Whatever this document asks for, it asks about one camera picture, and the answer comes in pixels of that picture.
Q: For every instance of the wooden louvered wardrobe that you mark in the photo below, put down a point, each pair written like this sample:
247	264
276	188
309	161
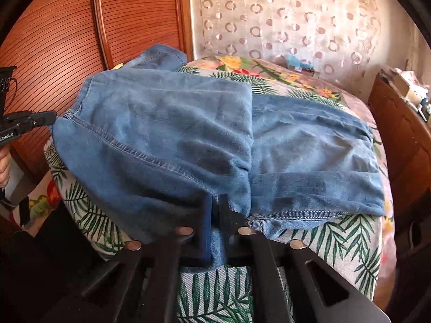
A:
67	23

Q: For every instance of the circle patterned curtain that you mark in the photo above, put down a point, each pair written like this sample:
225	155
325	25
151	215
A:
286	13

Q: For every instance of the blue denim pants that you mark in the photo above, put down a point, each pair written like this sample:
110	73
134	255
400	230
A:
168	134

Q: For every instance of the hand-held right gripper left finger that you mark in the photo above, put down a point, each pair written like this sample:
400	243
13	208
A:
205	232

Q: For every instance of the brown cardboard box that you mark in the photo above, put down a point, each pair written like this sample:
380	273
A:
402	80

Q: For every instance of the person's left hand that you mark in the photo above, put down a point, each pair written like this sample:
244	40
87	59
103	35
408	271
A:
4	168

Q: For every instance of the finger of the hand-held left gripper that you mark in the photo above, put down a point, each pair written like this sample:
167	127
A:
40	119

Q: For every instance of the folded blue denim jeans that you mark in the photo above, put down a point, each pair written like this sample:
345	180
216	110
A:
161	57

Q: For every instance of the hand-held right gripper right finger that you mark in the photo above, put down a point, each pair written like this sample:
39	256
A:
225	215

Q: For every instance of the wooden sideboard cabinet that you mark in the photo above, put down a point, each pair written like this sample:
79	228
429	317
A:
400	134

